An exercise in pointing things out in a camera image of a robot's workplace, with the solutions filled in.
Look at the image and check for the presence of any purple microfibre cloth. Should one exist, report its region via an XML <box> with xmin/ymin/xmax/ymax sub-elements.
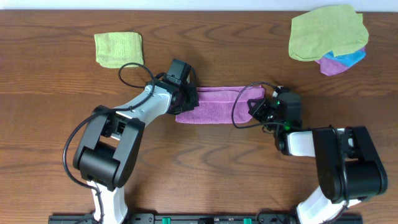
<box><xmin>175</xmin><ymin>86</ymin><xmax>265</xmax><ymax>124</ymax></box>

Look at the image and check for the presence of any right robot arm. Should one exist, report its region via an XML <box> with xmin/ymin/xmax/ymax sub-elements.
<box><xmin>248</xmin><ymin>98</ymin><xmax>388</xmax><ymax>223</ymax></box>

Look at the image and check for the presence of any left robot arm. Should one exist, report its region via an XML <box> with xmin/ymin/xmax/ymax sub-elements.
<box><xmin>67</xmin><ymin>80</ymin><xmax>198</xmax><ymax>223</ymax></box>

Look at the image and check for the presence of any folded light green cloth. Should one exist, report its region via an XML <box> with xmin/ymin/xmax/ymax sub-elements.
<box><xmin>94</xmin><ymin>32</ymin><xmax>144</xmax><ymax>68</ymax></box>

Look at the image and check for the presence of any blue cloth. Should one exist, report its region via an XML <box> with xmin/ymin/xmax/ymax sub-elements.
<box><xmin>323</xmin><ymin>50</ymin><xmax>366</xmax><ymax>67</ymax></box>

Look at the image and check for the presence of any unfolded green cloth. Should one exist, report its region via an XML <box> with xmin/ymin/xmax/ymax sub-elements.
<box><xmin>289</xmin><ymin>4</ymin><xmax>369</xmax><ymax>62</ymax></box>

